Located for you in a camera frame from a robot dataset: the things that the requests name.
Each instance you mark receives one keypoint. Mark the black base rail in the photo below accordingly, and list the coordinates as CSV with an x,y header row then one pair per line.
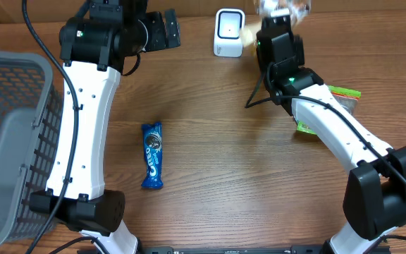
x,y
291,250

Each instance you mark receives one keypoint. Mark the brown cookie snack bag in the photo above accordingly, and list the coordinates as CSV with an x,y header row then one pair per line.
x,y
299,9

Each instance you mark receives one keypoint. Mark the white barcode scanner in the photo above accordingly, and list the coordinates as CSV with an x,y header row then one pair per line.
x,y
228,24

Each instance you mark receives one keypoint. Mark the grey plastic mesh basket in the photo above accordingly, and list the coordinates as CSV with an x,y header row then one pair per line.
x,y
30,118

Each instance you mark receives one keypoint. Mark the green haribo gummy bag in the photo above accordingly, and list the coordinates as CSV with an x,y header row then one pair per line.
x,y
347,98

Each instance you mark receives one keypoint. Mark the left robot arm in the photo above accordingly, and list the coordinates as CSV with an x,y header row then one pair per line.
x,y
94,45

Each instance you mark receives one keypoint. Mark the blue oreo cookie pack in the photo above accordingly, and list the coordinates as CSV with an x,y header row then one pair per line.
x,y
153,155

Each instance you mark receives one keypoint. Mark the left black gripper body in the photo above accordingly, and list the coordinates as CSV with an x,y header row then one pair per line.
x,y
156,32

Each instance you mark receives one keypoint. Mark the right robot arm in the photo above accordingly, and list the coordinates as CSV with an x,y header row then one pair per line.
x,y
374,203

